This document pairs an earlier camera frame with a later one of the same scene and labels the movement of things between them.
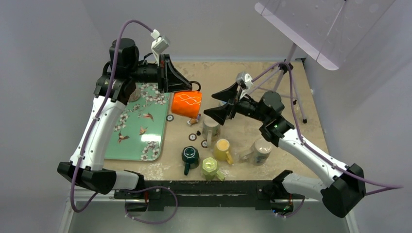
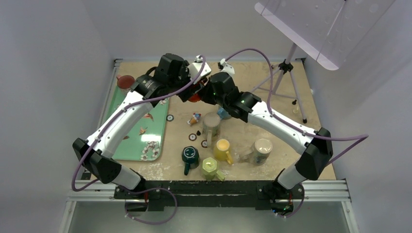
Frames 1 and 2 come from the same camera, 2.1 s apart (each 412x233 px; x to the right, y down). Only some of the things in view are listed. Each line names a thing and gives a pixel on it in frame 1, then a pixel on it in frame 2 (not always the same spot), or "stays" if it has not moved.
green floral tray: [141, 133] stays
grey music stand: [325, 30] stays
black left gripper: [169, 78] -> [185, 94]
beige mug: [211, 130] stays
